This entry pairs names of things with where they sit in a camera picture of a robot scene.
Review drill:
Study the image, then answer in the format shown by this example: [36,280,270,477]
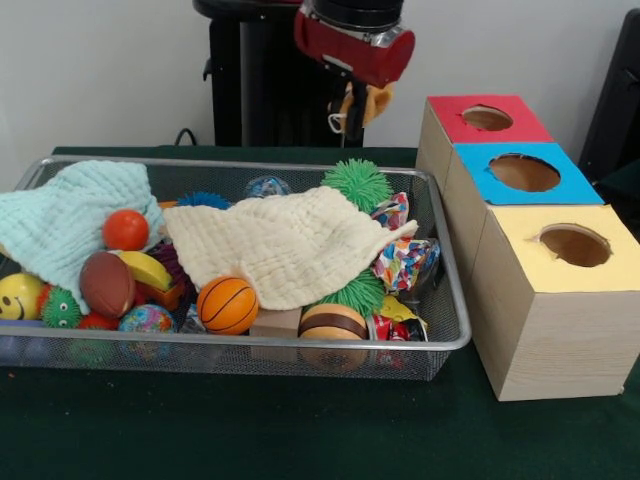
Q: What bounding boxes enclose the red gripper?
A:
[293,8,417,143]

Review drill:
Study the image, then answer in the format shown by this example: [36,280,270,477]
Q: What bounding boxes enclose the yellow-brown plush toy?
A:
[327,82,396,135]

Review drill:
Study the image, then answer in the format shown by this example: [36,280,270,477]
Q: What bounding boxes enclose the metal mesh bin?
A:
[0,154,474,381]

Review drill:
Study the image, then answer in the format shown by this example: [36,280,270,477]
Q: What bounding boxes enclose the green spiky ball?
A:
[320,158,395,214]

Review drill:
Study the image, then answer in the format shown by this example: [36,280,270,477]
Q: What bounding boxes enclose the cream waffle cloth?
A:
[162,185,420,312]

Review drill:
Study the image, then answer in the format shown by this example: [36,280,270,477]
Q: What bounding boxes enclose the colourful patterned wrapper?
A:
[370,190,444,297]

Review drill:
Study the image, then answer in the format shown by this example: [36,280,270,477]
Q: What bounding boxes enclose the toy hamburger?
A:
[298,303,369,371]

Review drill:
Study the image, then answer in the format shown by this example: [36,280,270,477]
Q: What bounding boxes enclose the orange toy basketball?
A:
[196,276,260,336]

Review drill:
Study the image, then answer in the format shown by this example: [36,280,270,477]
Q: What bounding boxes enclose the plain orange-red ball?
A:
[102,209,151,252]

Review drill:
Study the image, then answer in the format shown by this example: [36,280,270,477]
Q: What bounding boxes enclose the globe print ball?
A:
[117,303,177,335]

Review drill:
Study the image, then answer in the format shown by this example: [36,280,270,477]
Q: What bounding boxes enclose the dark green side tablecloth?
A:
[593,160,640,226]

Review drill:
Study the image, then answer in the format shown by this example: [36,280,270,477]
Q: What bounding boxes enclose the brown toy football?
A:
[78,250,137,320]

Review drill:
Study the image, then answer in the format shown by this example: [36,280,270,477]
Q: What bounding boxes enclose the mint green waffle cloth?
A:
[0,161,166,316]

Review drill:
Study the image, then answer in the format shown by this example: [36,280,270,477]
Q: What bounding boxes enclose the yellow smiley ball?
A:
[0,273,45,321]

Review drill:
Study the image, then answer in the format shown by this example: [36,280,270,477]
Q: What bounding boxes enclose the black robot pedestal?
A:
[192,0,404,148]

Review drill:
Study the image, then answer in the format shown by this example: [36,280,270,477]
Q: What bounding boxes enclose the black furniture frame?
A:
[578,7,640,177]

